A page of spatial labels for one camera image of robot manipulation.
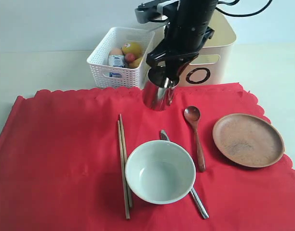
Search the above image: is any stainless steel cup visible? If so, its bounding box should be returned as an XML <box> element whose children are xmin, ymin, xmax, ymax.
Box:
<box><xmin>142</xmin><ymin>66</ymin><xmax>179</xmax><ymax>111</ymax></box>

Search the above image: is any wooden chopstick left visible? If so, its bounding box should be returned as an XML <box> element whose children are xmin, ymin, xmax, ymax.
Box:
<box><xmin>118</xmin><ymin>120</ymin><xmax>130</xmax><ymax>220</ymax></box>

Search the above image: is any wooden chopstick right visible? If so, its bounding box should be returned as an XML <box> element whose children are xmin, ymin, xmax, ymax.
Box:
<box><xmin>119</xmin><ymin>114</ymin><xmax>133</xmax><ymax>208</ymax></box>

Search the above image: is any red strawberry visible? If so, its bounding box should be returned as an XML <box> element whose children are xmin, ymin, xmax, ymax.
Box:
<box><xmin>124</xmin><ymin>52</ymin><xmax>136</xmax><ymax>63</ymax></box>

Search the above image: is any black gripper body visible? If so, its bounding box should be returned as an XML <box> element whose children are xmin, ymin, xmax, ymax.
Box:
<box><xmin>146</xmin><ymin>22</ymin><xmax>215</xmax><ymax>63</ymax></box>

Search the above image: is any brown wooden plate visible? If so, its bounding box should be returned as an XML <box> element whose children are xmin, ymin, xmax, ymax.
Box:
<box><xmin>213</xmin><ymin>113</ymin><xmax>285</xmax><ymax>168</ymax></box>

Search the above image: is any wooden chopstick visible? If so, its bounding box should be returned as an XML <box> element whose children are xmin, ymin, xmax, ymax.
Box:
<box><xmin>118</xmin><ymin>120</ymin><xmax>130</xmax><ymax>220</ymax></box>
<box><xmin>119</xmin><ymin>114</ymin><xmax>133</xmax><ymax>208</ymax></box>

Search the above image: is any red scalloped table cloth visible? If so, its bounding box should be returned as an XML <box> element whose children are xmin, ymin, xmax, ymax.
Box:
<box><xmin>0</xmin><ymin>83</ymin><xmax>295</xmax><ymax>231</ymax></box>

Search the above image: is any brown egg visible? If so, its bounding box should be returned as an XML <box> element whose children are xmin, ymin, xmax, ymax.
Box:
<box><xmin>109</xmin><ymin>48</ymin><xmax>123</xmax><ymax>55</ymax></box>

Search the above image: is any cream plastic bin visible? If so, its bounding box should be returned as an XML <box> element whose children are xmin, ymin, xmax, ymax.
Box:
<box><xmin>178</xmin><ymin>11</ymin><xmax>236</xmax><ymax>87</ymax></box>

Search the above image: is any white perforated plastic basket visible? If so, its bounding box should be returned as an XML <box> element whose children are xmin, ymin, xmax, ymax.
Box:
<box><xmin>87</xmin><ymin>27</ymin><xmax>155</xmax><ymax>88</ymax></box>

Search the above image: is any blue white milk carton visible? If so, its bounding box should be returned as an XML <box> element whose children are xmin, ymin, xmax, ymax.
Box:
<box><xmin>108</xmin><ymin>54</ymin><xmax>126</xmax><ymax>78</ymax></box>

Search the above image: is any white ceramic bowl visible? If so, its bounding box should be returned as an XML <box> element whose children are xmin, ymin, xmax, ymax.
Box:
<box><xmin>125</xmin><ymin>140</ymin><xmax>196</xmax><ymax>205</ymax></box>

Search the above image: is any yellow lemon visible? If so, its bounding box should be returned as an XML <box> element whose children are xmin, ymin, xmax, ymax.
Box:
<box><xmin>121</xmin><ymin>41</ymin><xmax>143</xmax><ymax>58</ymax></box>

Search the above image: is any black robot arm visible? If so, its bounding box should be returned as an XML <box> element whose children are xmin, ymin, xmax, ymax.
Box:
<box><xmin>146</xmin><ymin>0</ymin><xmax>272</xmax><ymax>86</ymax></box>

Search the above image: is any yellow cheese wedge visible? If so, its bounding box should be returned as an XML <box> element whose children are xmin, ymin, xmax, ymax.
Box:
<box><xmin>128</xmin><ymin>56</ymin><xmax>143</xmax><ymax>69</ymax></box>

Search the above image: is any stainless steel knife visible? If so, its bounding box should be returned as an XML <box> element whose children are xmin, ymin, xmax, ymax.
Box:
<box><xmin>160</xmin><ymin>129</ymin><xmax>209</xmax><ymax>219</ymax></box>

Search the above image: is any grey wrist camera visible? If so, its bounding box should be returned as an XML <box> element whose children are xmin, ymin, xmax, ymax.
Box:
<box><xmin>134</xmin><ymin>0</ymin><xmax>181</xmax><ymax>24</ymax></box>

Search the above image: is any brown wooden spoon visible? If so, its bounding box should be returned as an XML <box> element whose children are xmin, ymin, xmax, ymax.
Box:
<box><xmin>184</xmin><ymin>105</ymin><xmax>206</xmax><ymax>172</ymax></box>

